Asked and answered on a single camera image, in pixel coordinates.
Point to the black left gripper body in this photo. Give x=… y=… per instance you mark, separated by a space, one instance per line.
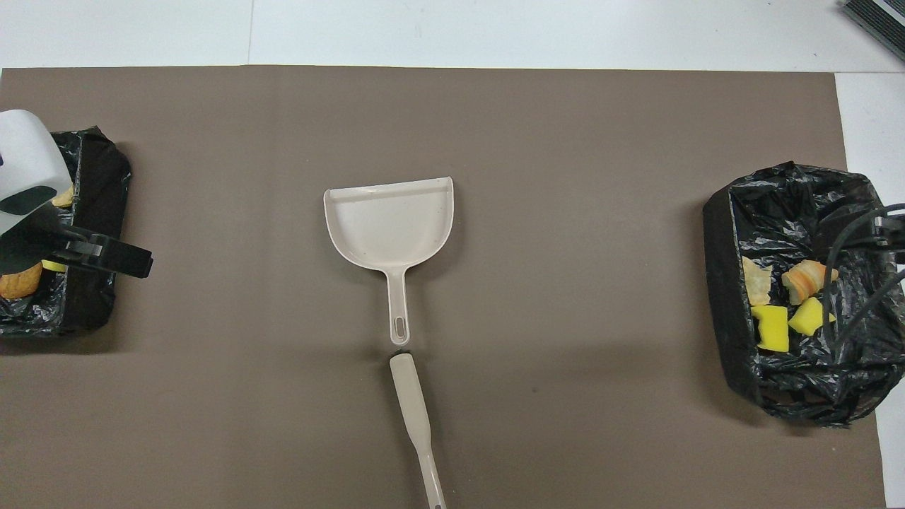
x=28 y=237

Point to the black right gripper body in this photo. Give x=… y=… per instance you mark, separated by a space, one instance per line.
x=892 y=230

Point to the yellow sponge piece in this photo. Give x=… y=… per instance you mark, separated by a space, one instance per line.
x=54 y=266

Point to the brown bread roll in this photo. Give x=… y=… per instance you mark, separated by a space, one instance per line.
x=20 y=283

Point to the orange striped croissant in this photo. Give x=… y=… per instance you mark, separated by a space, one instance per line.
x=806 y=279

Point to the small yellow sponge wedge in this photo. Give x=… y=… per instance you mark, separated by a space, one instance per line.
x=809 y=318

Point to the torn pale croissant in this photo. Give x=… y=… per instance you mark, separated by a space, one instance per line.
x=756 y=283

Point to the yellow notched sponge block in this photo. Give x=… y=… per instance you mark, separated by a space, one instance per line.
x=772 y=329

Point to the beige plastic dustpan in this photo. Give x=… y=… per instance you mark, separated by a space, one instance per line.
x=389 y=226

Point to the beige hand brush black bristles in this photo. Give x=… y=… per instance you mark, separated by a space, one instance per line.
x=411 y=403

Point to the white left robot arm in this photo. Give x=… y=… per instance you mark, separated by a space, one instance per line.
x=25 y=162

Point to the bin covered by black bag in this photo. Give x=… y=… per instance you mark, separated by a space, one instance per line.
x=99 y=191

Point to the open bin with black bag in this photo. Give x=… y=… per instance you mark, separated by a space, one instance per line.
x=792 y=382

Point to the grey ribbed object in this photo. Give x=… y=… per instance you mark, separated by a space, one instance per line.
x=884 y=18

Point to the brown table mat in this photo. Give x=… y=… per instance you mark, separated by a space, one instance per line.
x=565 y=177

